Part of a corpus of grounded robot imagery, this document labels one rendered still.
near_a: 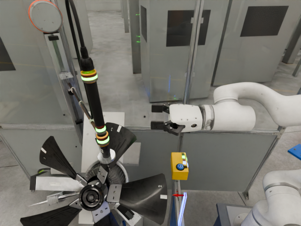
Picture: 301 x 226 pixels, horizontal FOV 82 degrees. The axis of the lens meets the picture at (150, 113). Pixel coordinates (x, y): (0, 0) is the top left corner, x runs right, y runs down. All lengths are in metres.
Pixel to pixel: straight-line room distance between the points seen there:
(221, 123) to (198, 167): 1.43
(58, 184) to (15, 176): 1.88
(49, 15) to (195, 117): 0.94
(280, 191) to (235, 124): 0.40
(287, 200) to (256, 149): 1.11
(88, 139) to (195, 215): 1.51
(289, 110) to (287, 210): 0.41
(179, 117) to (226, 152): 1.36
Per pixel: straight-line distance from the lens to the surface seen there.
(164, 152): 1.76
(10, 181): 2.99
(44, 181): 1.21
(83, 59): 0.51
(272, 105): 0.61
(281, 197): 0.90
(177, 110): 0.58
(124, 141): 0.85
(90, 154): 1.19
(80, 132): 1.52
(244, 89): 0.63
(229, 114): 0.59
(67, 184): 1.15
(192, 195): 2.35
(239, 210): 1.29
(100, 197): 0.93
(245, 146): 1.88
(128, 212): 1.08
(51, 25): 1.19
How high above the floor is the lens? 2.01
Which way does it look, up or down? 36 degrees down
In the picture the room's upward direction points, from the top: straight up
